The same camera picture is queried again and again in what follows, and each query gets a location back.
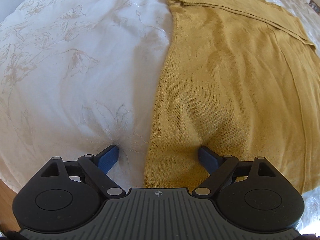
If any yellow knit sweater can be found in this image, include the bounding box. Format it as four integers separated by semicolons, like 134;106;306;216
144;0;319;193

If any white embroidered bedspread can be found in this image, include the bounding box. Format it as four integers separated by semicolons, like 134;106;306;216
0;0;320;233

